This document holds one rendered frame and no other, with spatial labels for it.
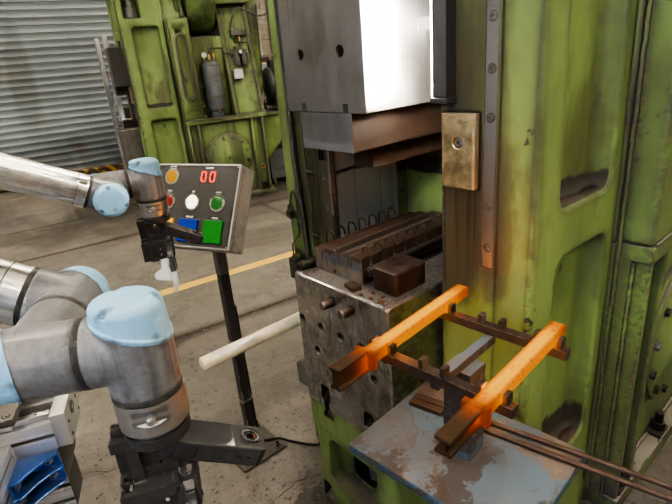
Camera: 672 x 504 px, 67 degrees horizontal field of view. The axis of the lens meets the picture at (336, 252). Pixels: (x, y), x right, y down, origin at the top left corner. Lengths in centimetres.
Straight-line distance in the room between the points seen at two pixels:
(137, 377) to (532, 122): 88
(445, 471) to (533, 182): 62
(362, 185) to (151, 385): 122
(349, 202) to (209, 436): 112
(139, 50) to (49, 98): 318
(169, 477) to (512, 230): 87
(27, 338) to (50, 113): 843
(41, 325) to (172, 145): 553
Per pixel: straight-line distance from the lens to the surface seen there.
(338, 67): 127
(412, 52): 133
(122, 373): 56
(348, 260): 138
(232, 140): 608
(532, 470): 117
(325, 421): 172
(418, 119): 143
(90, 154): 907
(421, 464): 115
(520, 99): 114
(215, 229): 164
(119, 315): 53
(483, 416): 85
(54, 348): 57
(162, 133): 605
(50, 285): 69
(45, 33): 900
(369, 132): 129
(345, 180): 161
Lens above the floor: 150
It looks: 21 degrees down
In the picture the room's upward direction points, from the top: 5 degrees counter-clockwise
